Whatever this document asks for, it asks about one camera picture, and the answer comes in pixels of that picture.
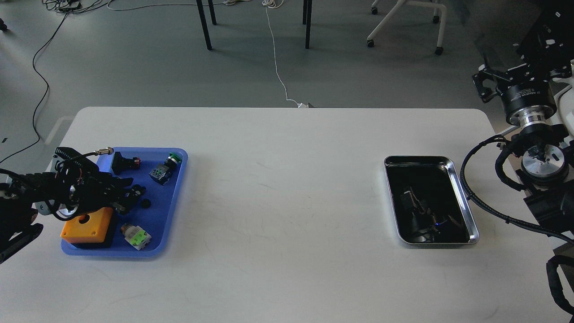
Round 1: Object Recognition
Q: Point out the blue plastic tray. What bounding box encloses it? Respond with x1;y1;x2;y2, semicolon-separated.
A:
60;147;188;259

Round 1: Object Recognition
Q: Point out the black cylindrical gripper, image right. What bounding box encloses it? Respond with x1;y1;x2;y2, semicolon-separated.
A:
472;4;574;127

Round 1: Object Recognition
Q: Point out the black table leg right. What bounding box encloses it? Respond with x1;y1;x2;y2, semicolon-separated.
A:
302;0;313;49

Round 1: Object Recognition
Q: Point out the green push button switch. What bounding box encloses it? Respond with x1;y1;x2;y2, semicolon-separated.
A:
149;153;183;186

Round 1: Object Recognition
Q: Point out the silver metal tray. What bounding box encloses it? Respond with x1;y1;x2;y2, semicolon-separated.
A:
384;155;480;248

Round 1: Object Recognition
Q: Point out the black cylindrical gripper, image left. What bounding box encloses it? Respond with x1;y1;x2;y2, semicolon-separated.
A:
56;165;146;214

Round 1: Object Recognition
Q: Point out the white chair base with casters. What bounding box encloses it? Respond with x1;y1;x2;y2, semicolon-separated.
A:
365;0;449;57

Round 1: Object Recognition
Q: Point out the black switch with red tip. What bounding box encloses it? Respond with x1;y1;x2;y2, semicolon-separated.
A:
111;152;141;175

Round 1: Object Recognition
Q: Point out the black table leg left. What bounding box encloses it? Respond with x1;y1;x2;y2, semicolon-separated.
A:
195;0;217;51

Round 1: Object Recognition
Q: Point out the black table leg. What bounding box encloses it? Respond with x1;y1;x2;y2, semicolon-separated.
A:
195;0;217;51
302;0;313;49

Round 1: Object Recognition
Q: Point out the white robot base right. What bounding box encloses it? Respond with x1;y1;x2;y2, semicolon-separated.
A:
498;79;574;140

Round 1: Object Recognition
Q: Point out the black cable on floor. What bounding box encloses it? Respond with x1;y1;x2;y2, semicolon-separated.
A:
0;0;117;164

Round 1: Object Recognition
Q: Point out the white cable on floor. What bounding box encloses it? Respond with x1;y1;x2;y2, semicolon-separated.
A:
262;0;310;109

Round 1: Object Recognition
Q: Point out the silver switch with green block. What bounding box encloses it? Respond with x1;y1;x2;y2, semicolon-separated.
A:
120;223;152;251

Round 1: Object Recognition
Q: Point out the orange and black button box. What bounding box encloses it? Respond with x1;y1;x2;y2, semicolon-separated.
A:
60;207;117;249

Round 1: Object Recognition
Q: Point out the small black gear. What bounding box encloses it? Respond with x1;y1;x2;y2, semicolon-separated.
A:
131;187;145;196
139;198;152;209

